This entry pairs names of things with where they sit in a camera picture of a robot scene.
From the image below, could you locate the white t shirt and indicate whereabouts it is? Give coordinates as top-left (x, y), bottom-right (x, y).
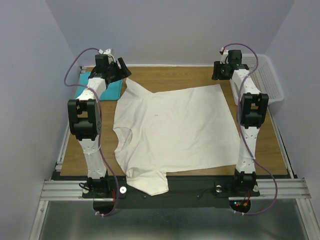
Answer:
top-left (113, 79), bottom-right (240, 196)

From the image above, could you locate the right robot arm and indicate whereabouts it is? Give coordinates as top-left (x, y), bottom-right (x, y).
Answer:
top-left (212, 48), bottom-right (269, 195)

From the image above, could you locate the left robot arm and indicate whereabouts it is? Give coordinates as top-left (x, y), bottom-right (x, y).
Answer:
top-left (67, 51), bottom-right (131, 198)

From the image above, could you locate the folded blue t shirt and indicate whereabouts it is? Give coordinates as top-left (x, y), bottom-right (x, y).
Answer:
top-left (79, 72), bottom-right (123, 101)

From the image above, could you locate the white plastic basket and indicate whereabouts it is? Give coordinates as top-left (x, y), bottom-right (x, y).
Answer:
top-left (229, 53), bottom-right (285, 105)

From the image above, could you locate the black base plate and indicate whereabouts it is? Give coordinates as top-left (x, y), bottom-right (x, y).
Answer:
top-left (79, 175), bottom-right (260, 213)

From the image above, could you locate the aluminium frame rail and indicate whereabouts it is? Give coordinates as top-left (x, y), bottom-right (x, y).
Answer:
top-left (40, 178), bottom-right (311, 201)

